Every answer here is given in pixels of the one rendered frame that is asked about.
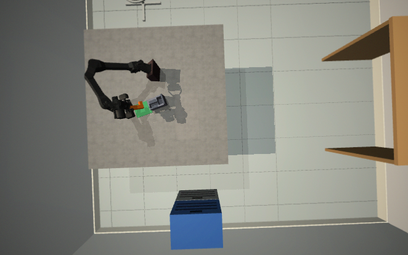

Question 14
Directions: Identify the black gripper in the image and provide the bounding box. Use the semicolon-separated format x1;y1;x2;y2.
119;94;135;119

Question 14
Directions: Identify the orange l-shaped part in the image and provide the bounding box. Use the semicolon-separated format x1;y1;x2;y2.
130;101;144;110

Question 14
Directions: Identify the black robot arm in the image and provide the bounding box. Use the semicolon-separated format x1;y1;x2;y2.
84;59;151;119

